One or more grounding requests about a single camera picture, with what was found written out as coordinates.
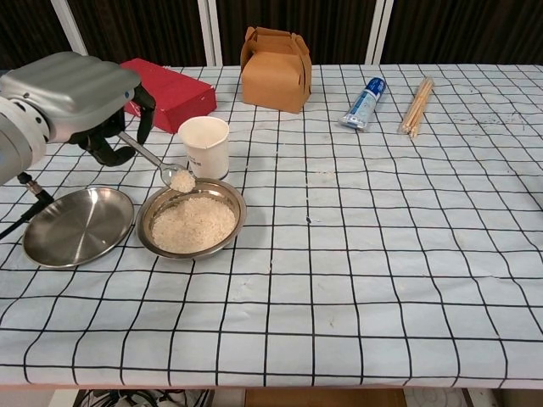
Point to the steel bowl of rice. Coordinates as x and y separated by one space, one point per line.
191 224

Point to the blue white toothpaste tube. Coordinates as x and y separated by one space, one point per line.
362 106

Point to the empty stainless steel plate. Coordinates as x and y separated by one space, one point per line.
76 229

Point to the brown cardboard takeaway box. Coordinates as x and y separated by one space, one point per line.
275 80

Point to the white paper cup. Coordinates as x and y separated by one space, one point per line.
208 144

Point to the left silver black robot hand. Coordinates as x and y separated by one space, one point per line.
76 93

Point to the bundle of wooden skewers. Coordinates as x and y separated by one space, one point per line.
418 108

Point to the red rectangular box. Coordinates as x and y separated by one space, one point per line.
182 93

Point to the white black checkered tablecloth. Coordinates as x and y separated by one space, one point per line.
360 254

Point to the small metal spoon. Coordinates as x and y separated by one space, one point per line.
180 180

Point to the dark partition screen white frames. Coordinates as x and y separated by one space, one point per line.
148 25

